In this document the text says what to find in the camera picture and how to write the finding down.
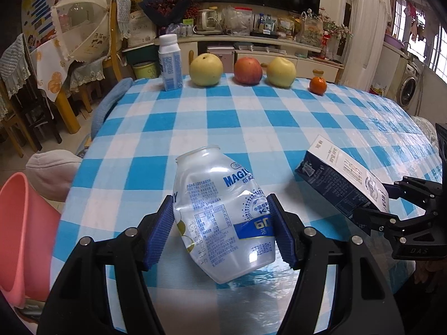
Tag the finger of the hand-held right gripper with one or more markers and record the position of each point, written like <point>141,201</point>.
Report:
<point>391,192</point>
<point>377,220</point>

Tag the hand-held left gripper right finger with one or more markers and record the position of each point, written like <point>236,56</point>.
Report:
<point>284,233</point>

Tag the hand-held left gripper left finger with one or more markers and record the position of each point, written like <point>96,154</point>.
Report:
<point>159,237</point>

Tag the blue and white milk carton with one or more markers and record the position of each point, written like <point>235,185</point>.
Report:
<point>335,178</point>

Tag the pink plastic bucket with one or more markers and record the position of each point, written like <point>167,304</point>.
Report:
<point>28,237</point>

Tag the washing machine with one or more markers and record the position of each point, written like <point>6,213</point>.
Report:
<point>408,83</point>

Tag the blue checked tablecloth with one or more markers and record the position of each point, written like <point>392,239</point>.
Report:
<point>244,122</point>

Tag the white side cabinet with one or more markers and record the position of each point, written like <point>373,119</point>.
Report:
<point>387,69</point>

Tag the grey cushion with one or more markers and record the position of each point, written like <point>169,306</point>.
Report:
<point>52,174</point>

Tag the orange mandarin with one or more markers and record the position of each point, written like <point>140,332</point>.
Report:
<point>318,86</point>

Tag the blue cloth cushion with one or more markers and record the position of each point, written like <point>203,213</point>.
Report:
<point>110,106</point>

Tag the purple basin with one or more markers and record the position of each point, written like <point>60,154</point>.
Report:
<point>394,40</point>

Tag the window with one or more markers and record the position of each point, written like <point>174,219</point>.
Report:
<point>438,42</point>

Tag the yellow pear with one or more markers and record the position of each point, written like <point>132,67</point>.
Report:
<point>282,72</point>
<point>206,70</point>

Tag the red doll figurine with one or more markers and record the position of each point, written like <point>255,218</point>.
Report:
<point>326,42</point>

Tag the red apple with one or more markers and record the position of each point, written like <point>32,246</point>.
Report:
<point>248,71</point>

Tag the light green bucket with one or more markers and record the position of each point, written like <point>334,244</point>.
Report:
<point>145,71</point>

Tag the dark wooden chair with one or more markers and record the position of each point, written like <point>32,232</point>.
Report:
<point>38,118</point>

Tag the white yogurt bottle blue label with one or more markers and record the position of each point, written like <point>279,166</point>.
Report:
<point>170,64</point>

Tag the artificial flowers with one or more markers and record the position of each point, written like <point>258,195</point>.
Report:
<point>337,26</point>

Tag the white lace curtain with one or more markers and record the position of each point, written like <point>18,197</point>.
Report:
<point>368,14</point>

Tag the dark green basin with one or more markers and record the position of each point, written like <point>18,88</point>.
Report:
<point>139,55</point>

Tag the printed gift bag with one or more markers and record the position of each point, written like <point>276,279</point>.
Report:
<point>309,28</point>

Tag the grey metal box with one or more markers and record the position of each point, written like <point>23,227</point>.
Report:
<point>220,59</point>

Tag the long white cabinet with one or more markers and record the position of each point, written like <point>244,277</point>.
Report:
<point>265,47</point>

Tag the orange print white tablecloth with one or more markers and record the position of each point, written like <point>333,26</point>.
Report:
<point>52,69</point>

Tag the black tray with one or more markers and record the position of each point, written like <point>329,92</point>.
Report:
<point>264,34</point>

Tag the pack of small bottles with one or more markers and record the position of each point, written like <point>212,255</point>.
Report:
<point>181,29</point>

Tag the white sack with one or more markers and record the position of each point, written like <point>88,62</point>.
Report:
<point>141,28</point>

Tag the clear plastic bag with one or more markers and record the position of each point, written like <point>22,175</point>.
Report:
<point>237,19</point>

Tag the beige electric kettle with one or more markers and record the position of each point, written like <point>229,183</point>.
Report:
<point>207,21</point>

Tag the wooden chair knitted cover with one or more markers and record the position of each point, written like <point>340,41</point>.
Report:
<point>120,17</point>

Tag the light wooden chair lace cover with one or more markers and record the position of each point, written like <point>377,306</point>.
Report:
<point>15,62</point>

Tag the mesh food cover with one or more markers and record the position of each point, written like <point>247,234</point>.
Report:
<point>82,21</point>

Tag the dark blue wrapped bouquet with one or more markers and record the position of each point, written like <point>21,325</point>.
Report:
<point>166,3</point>

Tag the wall poster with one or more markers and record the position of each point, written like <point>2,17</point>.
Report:
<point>38,3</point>

